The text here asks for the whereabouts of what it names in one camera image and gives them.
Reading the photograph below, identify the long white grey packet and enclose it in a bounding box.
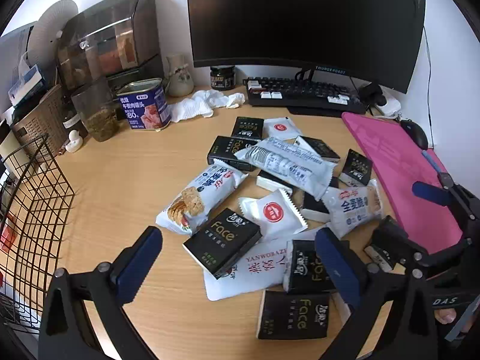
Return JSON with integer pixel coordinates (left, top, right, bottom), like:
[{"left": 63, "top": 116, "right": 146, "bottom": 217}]
[{"left": 234, "top": 137, "right": 334, "bottom": 201}]

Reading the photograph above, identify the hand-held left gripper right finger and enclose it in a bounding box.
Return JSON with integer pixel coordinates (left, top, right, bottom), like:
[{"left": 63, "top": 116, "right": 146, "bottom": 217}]
[{"left": 314, "top": 227, "right": 447, "bottom": 360}]

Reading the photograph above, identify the black curved monitor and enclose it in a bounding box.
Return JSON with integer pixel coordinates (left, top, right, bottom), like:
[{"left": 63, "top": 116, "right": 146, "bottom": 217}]
[{"left": 185, "top": 0, "right": 426, "bottom": 94}]

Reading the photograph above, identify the black power plug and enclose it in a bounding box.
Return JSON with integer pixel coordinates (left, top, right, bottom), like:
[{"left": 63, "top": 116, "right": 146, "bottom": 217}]
[{"left": 358, "top": 82, "right": 387, "bottom": 106}]

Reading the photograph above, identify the black keyboard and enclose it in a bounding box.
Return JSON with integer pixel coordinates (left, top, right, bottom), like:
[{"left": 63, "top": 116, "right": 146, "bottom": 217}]
[{"left": 243, "top": 77, "right": 370, "bottom": 118}]

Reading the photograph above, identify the small white duck figurine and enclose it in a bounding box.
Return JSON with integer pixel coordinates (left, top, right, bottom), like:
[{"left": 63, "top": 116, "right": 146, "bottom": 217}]
[{"left": 64, "top": 129, "right": 84, "bottom": 154}]

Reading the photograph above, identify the large white pouch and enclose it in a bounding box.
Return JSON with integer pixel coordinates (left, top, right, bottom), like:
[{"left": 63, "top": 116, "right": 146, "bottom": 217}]
[{"left": 202, "top": 227, "right": 331, "bottom": 301}]

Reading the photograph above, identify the black cable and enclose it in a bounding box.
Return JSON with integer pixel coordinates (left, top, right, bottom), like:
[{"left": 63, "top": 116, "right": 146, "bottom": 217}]
[{"left": 424, "top": 26, "right": 436, "bottom": 151}]

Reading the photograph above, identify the blue tissue box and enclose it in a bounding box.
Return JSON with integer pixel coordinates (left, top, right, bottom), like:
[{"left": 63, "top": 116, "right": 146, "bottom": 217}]
[{"left": 8, "top": 64, "right": 47, "bottom": 106}]

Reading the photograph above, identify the white crumpled paper towel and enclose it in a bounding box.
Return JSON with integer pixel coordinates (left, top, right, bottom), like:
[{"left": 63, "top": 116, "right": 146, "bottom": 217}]
[{"left": 169, "top": 90, "right": 229, "bottom": 122}]

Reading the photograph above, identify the black wire basket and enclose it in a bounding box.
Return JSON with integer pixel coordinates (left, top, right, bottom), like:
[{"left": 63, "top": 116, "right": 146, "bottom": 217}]
[{"left": 0, "top": 133, "right": 76, "bottom": 336}]

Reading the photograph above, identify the white power strip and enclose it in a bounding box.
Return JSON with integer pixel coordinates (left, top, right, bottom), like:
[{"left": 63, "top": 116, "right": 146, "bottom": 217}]
[{"left": 369, "top": 94, "right": 402, "bottom": 118}]

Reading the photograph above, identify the red cigarette box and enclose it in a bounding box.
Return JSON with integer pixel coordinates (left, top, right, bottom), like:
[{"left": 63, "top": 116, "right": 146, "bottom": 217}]
[{"left": 0, "top": 214, "right": 17, "bottom": 256}]

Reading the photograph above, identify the dark acrylic storage cabinet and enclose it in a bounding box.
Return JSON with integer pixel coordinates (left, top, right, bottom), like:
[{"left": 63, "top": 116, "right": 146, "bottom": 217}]
[{"left": 56, "top": 0, "right": 165, "bottom": 96}]

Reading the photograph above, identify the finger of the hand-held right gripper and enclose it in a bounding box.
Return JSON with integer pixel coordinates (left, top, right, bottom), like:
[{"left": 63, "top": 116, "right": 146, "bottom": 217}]
[
  {"left": 370, "top": 215, "right": 429, "bottom": 271},
  {"left": 412, "top": 172, "right": 480, "bottom": 220}
]

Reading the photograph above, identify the small ceramic vase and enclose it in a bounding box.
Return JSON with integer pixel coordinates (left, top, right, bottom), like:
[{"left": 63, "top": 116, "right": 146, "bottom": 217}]
[{"left": 165, "top": 54, "right": 194, "bottom": 97}]

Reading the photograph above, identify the pink desk mat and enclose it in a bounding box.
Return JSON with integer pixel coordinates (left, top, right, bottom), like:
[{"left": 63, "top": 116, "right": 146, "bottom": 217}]
[{"left": 341, "top": 112, "right": 466, "bottom": 255}]

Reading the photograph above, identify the person's right hand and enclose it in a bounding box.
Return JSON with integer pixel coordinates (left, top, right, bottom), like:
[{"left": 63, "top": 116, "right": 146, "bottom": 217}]
[{"left": 435, "top": 307, "right": 458, "bottom": 325}]

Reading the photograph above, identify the small crumpled white tissue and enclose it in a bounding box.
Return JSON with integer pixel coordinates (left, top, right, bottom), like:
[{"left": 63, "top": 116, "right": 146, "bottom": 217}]
[{"left": 225, "top": 92, "right": 246, "bottom": 110}]

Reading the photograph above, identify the glass jar of tea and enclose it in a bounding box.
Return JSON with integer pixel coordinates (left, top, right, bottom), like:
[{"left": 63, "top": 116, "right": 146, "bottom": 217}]
[{"left": 71, "top": 79, "right": 121, "bottom": 142}]

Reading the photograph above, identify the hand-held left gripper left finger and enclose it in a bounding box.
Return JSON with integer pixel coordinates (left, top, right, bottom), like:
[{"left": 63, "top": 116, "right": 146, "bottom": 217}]
[{"left": 37, "top": 227, "right": 164, "bottom": 360}]

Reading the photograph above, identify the brown woven storage basket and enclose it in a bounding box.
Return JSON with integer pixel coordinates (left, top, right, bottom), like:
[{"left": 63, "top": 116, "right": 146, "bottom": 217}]
[{"left": 10, "top": 84, "right": 72, "bottom": 162}]

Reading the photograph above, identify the small black jar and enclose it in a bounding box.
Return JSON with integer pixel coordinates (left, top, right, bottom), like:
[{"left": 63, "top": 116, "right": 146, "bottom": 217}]
[{"left": 210, "top": 65, "right": 237, "bottom": 91}]

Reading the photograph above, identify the white cracker snack packet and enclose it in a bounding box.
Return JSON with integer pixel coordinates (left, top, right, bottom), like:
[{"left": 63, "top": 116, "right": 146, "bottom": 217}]
[
  {"left": 155, "top": 159, "right": 249, "bottom": 236},
  {"left": 322, "top": 178, "right": 384, "bottom": 239}
]

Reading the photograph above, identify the black computer mouse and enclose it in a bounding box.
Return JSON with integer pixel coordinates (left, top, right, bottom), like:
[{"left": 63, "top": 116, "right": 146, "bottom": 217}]
[{"left": 399, "top": 119, "right": 429, "bottom": 151}]

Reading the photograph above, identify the small white red-logo packet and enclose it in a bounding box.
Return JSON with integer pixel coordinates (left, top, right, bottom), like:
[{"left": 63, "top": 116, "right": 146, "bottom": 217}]
[
  {"left": 238, "top": 188, "right": 309, "bottom": 241},
  {"left": 262, "top": 116, "right": 304, "bottom": 141}
]

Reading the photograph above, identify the dark bottle with white label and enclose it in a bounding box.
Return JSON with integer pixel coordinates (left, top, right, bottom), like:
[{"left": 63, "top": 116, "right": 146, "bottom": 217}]
[{"left": 62, "top": 109, "right": 81, "bottom": 130}]

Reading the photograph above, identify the white round fan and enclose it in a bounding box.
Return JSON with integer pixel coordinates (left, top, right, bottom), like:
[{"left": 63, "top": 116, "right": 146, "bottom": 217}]
[{"left": 25, "top": 0, "right": 79, "bottom": 64}]

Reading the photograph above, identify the blue meat can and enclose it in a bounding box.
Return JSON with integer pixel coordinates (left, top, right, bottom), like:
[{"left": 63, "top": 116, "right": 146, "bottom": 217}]
[{"left": 115, "top": 78, "right": 172, "bottom": 133}]

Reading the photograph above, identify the wooden desk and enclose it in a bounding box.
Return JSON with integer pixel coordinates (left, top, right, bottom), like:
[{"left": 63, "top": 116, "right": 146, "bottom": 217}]
[{"left": 0, "top": 79, "right": 466, "bottom": 360}]

